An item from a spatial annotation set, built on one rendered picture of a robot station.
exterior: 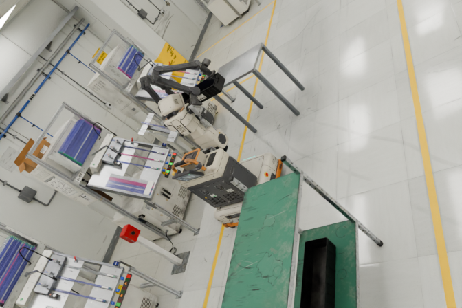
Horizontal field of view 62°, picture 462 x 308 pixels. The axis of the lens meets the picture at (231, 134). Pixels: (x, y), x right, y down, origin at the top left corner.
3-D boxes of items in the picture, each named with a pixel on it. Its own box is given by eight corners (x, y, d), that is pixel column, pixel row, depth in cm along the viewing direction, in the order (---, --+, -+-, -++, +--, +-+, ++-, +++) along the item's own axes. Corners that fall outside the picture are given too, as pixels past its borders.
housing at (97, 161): (115, 141, 457) (113, 134, 446) (99, 174, 426) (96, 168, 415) (109, 140, 458) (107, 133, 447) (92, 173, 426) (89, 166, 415)
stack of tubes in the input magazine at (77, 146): (102, 130, 442) (82, 116, 430) (82, 165, 410) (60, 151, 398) (96, 134, 450) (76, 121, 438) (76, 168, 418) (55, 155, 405)
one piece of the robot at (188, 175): (212, 174, 335) (192, 171, 320) (188, 183, 358) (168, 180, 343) (212, 162, 338) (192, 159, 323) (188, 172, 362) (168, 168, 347)
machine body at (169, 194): (196, 185, 499) (160, 160, 471) (182, 234, 454) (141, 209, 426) (167, 198, 539) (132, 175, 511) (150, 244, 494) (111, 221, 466)
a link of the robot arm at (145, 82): (137, 86, 340) (147, 83, 338) (139, 76, 349) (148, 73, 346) (163, 115, 374) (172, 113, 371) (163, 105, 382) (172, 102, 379)
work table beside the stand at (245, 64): (299, 115, 430) (252, 69, 393) (254, 133, 476) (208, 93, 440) (304, 87, 456) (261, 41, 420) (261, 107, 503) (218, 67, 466)
